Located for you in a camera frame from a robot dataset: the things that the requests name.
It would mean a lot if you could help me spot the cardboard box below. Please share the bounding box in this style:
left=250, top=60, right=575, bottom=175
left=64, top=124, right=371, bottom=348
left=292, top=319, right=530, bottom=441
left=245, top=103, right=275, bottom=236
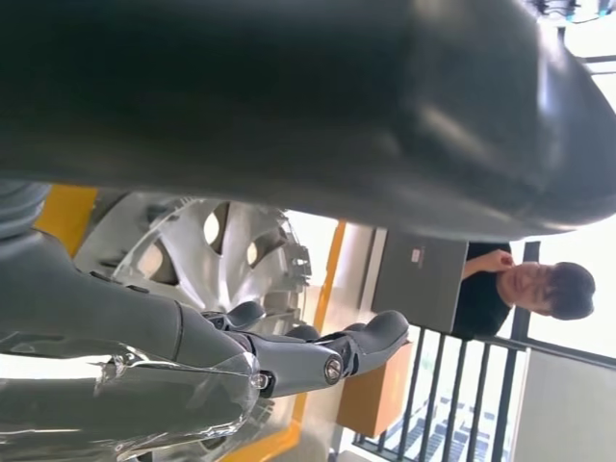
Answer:
left=336, top=341, right=414, bottom=440

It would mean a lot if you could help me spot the black metal railing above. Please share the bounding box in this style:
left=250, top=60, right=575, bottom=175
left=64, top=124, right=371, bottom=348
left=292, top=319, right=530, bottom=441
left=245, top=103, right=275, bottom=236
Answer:
left=353, top=241, right=616, bottom=462

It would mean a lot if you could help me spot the steel workbench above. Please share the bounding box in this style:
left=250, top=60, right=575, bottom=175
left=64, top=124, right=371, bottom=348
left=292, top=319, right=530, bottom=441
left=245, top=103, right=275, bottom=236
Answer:
left=33, top=185, right=389, bottom=462

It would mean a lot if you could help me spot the person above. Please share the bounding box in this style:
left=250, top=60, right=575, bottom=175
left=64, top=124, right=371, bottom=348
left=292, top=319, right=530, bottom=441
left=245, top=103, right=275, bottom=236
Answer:
left=452, top=242, right=596, bottom=341

